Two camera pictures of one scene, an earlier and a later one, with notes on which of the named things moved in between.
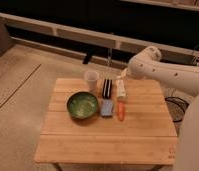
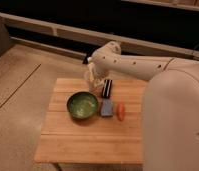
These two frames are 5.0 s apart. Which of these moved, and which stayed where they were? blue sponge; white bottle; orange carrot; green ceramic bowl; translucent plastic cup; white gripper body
Moved: white bottle; white gripper body
Stayed: translucent plastic cup; orange carrot; blue sponge; green ceramic bowl
